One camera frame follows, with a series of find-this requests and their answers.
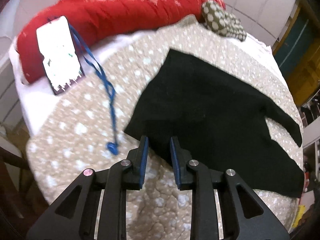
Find black pants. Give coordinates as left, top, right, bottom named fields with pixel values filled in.
left=124, top=49, right=304, bottom=198

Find beige heart pattern quilt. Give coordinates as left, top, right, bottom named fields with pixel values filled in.
left=27, top=15, right=302, bottom=239

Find cluttered white shelf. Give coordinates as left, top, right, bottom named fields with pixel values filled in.
left=299, top=93, right=319, bottom=192

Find smartphone with lit screen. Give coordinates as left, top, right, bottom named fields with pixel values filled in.
left=36, top=16, right=85, bottom=95

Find yellow wooden door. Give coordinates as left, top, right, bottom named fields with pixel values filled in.
left=273, top=7, right=319, bottom=107

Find green white patterned cushion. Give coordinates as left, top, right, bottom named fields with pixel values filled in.
left=201, top=0, right=247, bottom=42

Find red floral comforter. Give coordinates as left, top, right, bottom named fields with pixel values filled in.
left=17, top=0, right=226, bottom=84

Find white wardrobe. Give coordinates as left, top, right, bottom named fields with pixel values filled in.
left=223, top=0, right=296, bottom=46

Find blue lanyard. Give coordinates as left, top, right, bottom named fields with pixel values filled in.
left=47, top=17, right=119, bottom=156

